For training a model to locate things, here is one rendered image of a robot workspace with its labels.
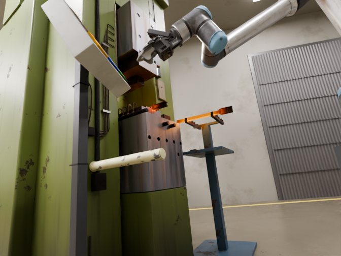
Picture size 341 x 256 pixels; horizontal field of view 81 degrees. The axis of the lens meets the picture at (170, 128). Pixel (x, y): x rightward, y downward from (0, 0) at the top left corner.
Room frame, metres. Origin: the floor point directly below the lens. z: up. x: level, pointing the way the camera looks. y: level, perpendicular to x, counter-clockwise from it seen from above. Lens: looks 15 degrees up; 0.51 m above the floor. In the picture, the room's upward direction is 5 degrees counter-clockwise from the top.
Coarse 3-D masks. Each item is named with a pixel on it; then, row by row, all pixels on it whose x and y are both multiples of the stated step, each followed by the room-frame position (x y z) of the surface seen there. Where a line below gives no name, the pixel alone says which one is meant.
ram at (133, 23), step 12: (120, 12) 1.18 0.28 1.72; (132, 12) 1.14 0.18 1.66; (120, 24) 1.18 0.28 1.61; (132, 24) 1.13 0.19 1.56; (144, 24) 1.24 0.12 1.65; (156, 24) 1.37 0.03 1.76; (120, 36) 1.18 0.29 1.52; (132, 36) 1.13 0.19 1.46; (144, 36) 1.23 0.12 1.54; (120, 48) 1.19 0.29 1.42; (132, 48) 1.13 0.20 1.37; (120, 60) 1.24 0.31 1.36; (156, 60) 1.34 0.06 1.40
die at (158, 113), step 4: (136, 108) 1.19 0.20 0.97; (140, 108) 1.17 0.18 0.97; (148, 108) 1.22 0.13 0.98; (124, 112) 1.25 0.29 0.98; (148, 112) 1.22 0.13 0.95; (152, 112) 1.25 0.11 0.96; (156, 112) 1.29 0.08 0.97; (160, 112) 1.33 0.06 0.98; (120, 116) 1.27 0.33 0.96; (160, 116) 1.33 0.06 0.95
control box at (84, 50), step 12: (60, 0) 0.56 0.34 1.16; (48, 12) 0.57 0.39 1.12; (60, 12) 0.56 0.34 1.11; (72, 12) 0.56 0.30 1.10; (60, 24) 0.56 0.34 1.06; (72, 24) 0.56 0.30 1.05; (60, 36) 0.56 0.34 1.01; (72, 36) 0.56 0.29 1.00; (84, 36) 0.55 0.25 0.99; (72, 48) 0.56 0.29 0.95; (84, 48) 0.55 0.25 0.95; (96, 48) 0.57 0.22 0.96; (84, 60) 0.59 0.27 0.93; (96, 60) 0.61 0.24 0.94; (108, 60) 0.65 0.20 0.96; (96, 72) 0.66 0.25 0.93; (108, 72) 0.70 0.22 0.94; (108, 84) 0.76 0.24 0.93; (120, 84) 0.81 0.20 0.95
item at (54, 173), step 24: (72, 0) 1.04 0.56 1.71; (48, 24) 1.21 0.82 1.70; (48, 48) 1.19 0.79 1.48; (48, 72) 1.18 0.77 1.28; (72, 72) 1.02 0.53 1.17; (48, 96) 1.17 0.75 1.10; (72, 96) 1.02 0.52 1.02; (48, 120) 1.15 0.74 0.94; (72, 120) 1.01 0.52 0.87; (48, 144) 1.14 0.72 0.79; (72, 144) 1.01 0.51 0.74; (48, 168) 1.13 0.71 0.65; (48, 192) 1.13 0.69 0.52; (96, 192) 1.06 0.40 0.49; (48, 216) 1.12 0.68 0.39; (96, 216) 1.06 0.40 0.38; (120, 216) 1.19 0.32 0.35; (48, 240) 1.11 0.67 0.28; (96, 240) 1.06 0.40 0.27; (120, 240) 1.18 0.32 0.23
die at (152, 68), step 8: (136, 56) 1.18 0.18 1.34; (120, 64) 1.26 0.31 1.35; (128, 64) 1.22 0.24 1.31; (136, 64) 1.18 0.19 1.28; (144, 64) 1.21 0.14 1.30; (152, 64) 1.29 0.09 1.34; (128, 72) 1.25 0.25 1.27; (136, 72) 1.26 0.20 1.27; (144, 72) 1.27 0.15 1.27; (152, 72) 1.28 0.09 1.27; (144, 80) 1.38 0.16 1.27
